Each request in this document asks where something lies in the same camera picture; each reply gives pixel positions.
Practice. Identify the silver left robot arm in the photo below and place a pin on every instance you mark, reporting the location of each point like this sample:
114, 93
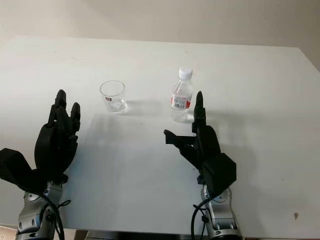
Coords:
30, 220

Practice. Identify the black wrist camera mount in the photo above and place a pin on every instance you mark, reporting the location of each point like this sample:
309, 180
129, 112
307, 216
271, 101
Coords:
17, 170
220, 172

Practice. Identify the clear plastic water bottle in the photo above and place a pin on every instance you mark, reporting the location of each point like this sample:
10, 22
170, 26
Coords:
181, 100

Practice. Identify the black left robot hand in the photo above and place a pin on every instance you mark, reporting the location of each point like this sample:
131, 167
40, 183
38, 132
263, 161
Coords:
53, 145

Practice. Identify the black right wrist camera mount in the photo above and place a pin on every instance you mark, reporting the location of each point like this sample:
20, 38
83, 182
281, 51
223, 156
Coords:
220, 172

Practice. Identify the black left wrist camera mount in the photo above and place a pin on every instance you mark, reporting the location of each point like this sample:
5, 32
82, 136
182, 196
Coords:
17, 170

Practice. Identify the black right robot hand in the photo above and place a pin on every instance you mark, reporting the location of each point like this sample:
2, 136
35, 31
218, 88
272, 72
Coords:
207, 142

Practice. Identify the clear glass cup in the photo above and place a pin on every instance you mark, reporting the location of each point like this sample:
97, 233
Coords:
113, 100

